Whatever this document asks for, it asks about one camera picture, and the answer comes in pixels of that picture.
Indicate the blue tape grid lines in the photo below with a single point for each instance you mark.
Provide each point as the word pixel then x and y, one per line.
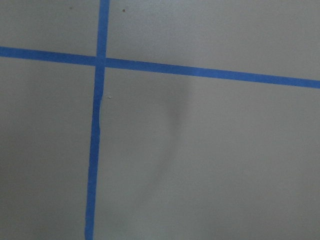
pixel 100 62

